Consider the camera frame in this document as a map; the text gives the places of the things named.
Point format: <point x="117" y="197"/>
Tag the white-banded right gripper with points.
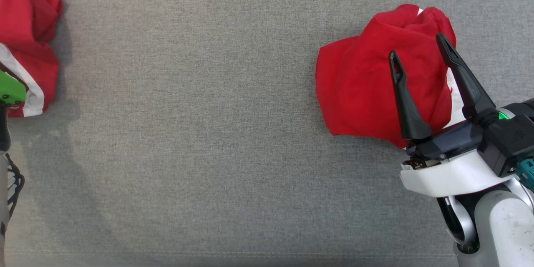
<point x="446" y="175"/>

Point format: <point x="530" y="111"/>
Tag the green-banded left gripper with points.
<point x="10" y="89"/>

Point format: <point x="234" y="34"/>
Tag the red shorts with white stripe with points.
<point x="29" y="8"/>

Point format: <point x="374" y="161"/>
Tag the red Bulls basketball jersey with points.
<point x="354" y="83"/>

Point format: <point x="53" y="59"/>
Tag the grey fabric sofa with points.
<point x="208" y="112"/>

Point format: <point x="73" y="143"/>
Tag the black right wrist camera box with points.
<point x="509" y="142"/>

